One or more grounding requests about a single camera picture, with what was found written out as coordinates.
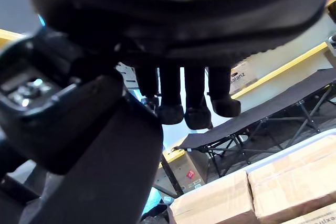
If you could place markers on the Galanz printed cardboard box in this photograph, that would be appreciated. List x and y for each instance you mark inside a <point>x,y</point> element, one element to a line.
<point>242,75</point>

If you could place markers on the black folding camp cot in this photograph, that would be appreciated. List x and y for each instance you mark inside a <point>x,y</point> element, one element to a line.
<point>275,103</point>

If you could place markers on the yellow shelf beam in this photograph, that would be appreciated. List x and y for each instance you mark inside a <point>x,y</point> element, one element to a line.
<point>283,68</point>

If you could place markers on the cardboard box with tape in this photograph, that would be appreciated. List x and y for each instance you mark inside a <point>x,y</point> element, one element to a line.
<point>296,176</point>
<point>212,200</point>

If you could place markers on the white perforated shelf upright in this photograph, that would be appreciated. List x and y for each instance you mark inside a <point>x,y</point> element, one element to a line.
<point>127,73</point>

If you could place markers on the cardboard box with red label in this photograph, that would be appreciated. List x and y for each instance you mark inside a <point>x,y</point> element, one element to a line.
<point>187,172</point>

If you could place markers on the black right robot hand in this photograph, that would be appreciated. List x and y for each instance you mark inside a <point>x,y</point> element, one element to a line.
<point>105,51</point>

